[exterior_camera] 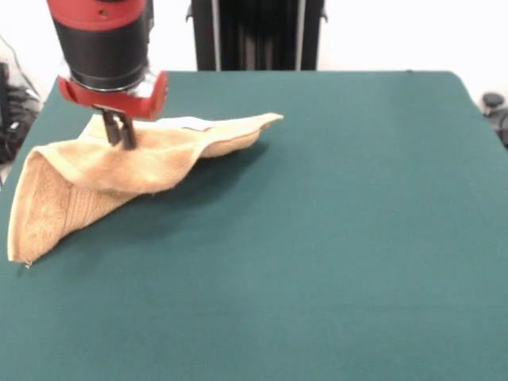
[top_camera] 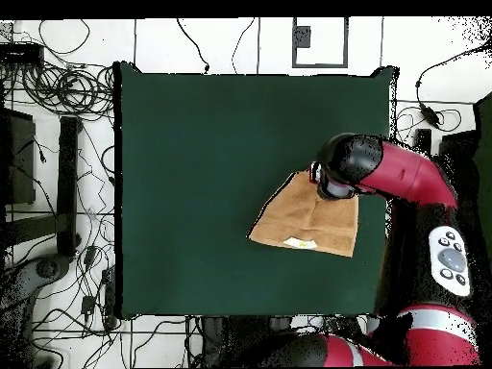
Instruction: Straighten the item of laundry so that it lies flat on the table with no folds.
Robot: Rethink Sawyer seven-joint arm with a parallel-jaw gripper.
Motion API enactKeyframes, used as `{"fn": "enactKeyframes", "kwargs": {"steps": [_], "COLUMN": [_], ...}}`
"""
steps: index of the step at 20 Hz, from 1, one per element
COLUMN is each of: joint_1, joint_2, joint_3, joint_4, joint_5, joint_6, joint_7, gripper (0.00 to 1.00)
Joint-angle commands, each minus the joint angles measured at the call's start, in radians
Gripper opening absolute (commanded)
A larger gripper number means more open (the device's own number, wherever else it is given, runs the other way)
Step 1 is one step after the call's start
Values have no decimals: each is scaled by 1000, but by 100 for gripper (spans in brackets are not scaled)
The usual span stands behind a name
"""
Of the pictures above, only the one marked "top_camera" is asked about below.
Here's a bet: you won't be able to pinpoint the black square cabinet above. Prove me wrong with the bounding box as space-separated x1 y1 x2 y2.
0 107 37 207

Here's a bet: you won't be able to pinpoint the tan terry towel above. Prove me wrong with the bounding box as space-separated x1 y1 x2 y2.
247 169 360 258

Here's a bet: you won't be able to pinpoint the grey square frame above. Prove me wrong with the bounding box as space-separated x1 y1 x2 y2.
291 16 350 69

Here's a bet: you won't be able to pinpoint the black power strip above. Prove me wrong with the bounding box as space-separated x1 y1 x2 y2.
102 268 121 332

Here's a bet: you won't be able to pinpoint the black cable with plug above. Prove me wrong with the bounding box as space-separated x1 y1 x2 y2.
176 17 211 74

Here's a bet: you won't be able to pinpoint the black switch box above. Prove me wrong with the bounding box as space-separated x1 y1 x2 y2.
0 41 45 66

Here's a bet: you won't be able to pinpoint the dark grey stand base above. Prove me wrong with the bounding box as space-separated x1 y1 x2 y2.
0 255 72 312

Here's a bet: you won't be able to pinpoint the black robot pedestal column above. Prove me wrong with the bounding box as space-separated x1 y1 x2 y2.
199 316 293 368

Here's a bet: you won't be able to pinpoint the dark green cloth cover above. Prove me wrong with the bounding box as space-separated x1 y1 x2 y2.
472 90 492 262

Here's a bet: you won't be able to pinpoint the black cable with adapter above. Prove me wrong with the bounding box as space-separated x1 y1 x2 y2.
414 41 492 130

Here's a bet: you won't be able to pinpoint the black upright bar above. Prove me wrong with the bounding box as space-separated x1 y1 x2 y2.
413 128 432 153
56 114 83 258

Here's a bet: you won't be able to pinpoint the small dark grey square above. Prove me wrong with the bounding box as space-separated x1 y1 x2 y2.
293 25 311 49

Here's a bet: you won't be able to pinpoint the black horizontal beam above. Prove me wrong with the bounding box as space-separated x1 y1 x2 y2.
3 212 72 247

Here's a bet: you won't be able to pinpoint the coiled black cables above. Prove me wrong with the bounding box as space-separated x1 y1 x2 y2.
20 62 115 118

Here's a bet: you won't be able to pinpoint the dark green table cloth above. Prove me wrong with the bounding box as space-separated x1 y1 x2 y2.
112 61 399 320

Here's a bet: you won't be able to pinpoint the black flat panel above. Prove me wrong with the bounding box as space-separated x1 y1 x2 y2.
439 129 480 201

